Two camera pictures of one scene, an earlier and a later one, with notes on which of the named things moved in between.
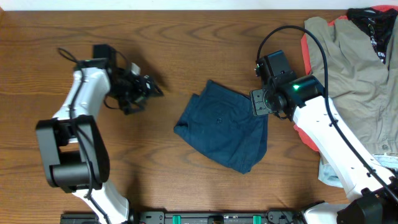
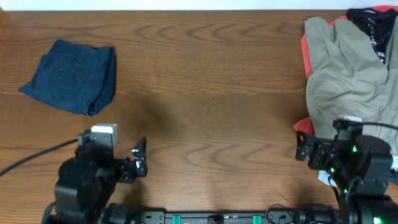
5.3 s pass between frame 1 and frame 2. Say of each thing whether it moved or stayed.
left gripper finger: moved
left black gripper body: moved
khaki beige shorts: stayed
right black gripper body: moved
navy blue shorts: moved
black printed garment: stayed
